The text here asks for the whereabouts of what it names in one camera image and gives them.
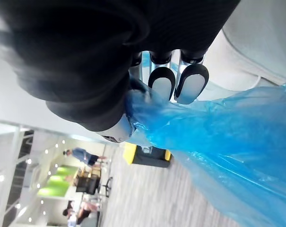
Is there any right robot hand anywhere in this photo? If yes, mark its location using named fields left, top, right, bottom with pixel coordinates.
left=0, top=0, right=242, bottom=144

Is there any blue plastic trash bag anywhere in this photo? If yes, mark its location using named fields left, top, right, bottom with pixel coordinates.
left=124, top=52, right=286, bottom=227

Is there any person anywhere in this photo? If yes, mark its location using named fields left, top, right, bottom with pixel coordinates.
left=62, top=200, right=101, bottom=225
left=63, top=147, right=108, bottom=166

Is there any black and yellow storage box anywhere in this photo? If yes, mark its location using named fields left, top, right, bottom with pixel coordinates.
left=125, top=143, right=173, bottom=168

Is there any black office chair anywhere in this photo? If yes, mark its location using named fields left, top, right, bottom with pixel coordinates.
left=97, top=176, right=113, bottom=198

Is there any white sofa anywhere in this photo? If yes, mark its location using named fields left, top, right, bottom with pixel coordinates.
left=199, top=0, right=286, bottom=93

